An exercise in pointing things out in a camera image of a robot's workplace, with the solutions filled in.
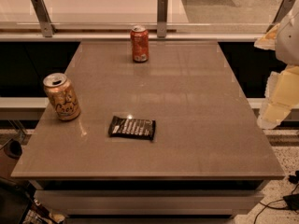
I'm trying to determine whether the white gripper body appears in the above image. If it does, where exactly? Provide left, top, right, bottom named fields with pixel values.
left=276, top=7, right=299, bottom=65

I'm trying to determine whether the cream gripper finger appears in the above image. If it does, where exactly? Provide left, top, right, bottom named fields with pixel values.
left=254, top=23, right=279, bottom=50
left=257, top=65, right=299, bottom=129

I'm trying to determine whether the red coke can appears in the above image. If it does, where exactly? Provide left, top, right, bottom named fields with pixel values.
left=130, top=25, right=149, bottom=63

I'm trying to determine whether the black rxbar chocolate wrapper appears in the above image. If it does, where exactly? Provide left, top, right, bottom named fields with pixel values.
left=108, top=116, right=156, bottom=141

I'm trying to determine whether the gold LaCroix can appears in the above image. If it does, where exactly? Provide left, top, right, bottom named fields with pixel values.
left=43, top=73, right=80, bottom=120

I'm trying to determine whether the brown cylindrical bin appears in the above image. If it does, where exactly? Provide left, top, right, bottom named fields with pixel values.
left=0, top=139, right=22, bottom=179

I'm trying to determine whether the right metal railing bracket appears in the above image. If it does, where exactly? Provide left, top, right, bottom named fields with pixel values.
left=267, top=0, right=296, bottom=32

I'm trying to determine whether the metal railing bracket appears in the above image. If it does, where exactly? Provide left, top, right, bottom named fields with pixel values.
left=31, top=0, right=55, bottom=37
left=157, top=0, right=168, bottom=38
left=267, top=0, right=296, bottom=32

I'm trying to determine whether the middle metal railing bracket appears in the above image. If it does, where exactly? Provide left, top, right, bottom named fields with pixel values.
left=157, top=0, right=168, bottom=38

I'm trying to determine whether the left metal railing bracket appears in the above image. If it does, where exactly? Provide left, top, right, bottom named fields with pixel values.
left=31, top=0, right=55, bottom=37

